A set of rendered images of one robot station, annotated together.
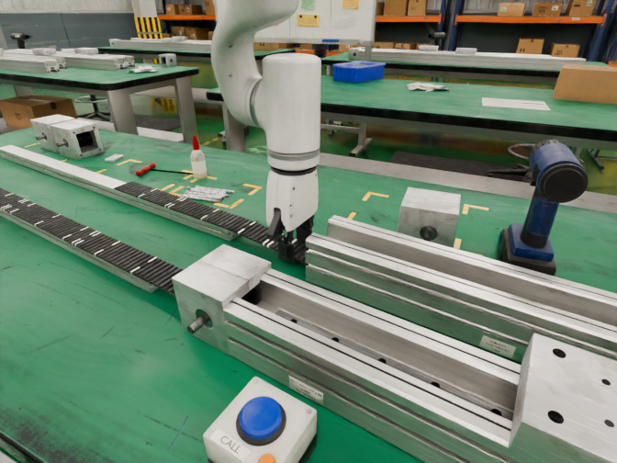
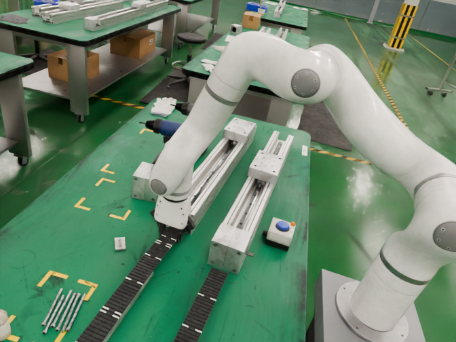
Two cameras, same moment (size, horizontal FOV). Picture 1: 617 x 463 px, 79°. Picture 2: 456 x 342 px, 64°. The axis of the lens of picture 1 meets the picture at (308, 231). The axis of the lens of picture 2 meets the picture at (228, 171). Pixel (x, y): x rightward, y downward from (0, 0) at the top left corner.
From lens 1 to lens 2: 121 cm
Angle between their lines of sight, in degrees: 89
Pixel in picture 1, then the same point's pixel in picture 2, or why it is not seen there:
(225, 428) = (288, 233)
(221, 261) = (226, 237)
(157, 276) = (216, 286)
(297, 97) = not seen: hidden behind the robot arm
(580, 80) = not seen: outside the picture
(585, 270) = not seen: hidden behind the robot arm
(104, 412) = (284, 286)
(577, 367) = (258, 165)
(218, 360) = (249, 258)
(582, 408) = (269, 167)
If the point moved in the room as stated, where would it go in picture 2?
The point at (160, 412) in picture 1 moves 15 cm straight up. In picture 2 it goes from (277, 269) to (289, 233)
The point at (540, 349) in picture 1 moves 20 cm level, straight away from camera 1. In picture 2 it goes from (255, 167) to (210, 148)
